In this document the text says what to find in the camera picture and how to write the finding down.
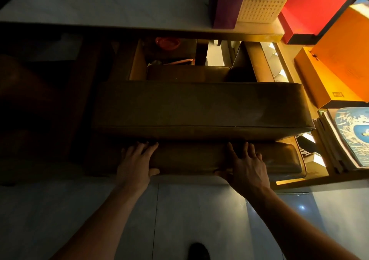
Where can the person's left hand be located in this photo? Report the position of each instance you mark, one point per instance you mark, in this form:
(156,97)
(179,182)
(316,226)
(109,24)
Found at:
(134,167)

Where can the person's right hand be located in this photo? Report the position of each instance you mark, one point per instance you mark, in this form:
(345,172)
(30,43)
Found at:
(248,173)

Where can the person's left little finger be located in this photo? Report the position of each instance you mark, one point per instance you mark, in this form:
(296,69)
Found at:
(125,153)

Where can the person's left thumb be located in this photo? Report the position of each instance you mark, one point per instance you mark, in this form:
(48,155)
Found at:
(154,172)

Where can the person's right middle finger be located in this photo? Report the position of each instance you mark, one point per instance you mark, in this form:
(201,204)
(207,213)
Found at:
(246,149)

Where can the person's left middle finger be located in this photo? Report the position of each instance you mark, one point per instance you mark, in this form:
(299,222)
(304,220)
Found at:
(143,148)

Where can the person's right thumb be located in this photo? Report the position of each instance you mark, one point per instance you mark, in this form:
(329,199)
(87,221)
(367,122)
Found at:
(223,174)

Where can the person's right little finger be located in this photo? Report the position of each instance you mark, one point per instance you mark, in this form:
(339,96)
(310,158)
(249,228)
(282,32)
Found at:
(259,157)

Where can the thin brown leather cushion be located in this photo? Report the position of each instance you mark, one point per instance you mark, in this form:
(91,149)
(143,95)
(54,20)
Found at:
(196,159)

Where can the person's right forearm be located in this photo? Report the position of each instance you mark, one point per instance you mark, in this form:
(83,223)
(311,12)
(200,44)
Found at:
(294,228)

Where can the person's left forearm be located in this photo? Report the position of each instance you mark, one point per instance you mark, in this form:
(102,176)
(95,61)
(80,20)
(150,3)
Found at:
(101,228)

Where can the black printed box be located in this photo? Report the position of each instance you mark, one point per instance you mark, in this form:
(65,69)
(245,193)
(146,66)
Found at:
(306,147)

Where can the large brown leather cushion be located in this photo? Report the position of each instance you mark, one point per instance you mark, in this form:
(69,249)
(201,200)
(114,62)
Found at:
(201,107)

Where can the person's black shoe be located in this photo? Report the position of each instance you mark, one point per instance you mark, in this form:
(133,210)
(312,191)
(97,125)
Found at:
(199,251)

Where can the dark paper bag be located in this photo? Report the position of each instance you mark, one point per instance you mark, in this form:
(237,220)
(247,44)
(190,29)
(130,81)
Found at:
(240,66)

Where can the brown cardboard box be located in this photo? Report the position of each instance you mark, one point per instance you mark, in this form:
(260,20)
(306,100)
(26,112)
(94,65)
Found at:
(138,63)

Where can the small brown leather cushion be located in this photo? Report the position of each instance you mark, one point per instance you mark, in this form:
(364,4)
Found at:
(187,74)

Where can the stack of magazines blue cover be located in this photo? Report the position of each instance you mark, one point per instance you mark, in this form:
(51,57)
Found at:
(346,135)

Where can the white folded papers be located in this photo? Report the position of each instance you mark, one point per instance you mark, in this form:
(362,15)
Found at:
(276,63)

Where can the orange stick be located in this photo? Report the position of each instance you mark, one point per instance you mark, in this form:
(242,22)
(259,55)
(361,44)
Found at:
(180,61)

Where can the flat orange box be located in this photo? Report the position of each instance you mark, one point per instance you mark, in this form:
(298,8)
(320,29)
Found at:
(320,78)

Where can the red plastic bowl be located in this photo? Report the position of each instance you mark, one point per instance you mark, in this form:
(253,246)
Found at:
(167,42)

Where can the large orange box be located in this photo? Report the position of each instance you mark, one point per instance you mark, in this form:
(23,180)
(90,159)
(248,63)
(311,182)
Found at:
(346,43)

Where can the purple box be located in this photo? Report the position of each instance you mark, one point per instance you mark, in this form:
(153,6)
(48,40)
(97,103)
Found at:
(227,3)

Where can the white perforated plastic basket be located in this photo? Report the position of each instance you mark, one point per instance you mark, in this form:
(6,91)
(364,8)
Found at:
(265,0)

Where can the red gift box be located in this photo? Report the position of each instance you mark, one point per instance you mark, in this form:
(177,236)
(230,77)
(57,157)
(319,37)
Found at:
(314,6)

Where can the wooden shelf frame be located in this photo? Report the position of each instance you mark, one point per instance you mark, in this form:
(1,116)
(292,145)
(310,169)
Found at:
(259,61)

